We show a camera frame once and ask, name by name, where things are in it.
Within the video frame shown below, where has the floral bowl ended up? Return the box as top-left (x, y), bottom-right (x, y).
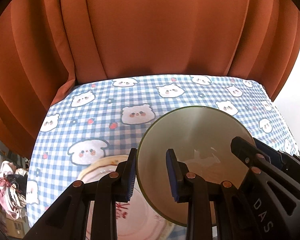
top-left (136, 106), bottom-right (254, 226)

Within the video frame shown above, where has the red-trimmed small plate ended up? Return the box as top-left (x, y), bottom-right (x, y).
top-left (77, 155), bottom-right (174, 239)

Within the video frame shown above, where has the cardboard box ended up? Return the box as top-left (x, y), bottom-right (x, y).
top-left (6, 217), bottom-right (30, 239)

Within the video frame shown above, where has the pink white cloth bundle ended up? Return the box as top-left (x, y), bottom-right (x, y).
top-left (0, 161), bottom-right (28, 220)

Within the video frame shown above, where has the blue checkered cartoon tablecloth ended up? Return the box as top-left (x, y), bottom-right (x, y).
top-left (26, 75), bottom-right (299, 226)

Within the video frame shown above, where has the orange curtain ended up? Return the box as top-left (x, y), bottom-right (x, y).
top-left (0, 0), bottom-right (300, 157)

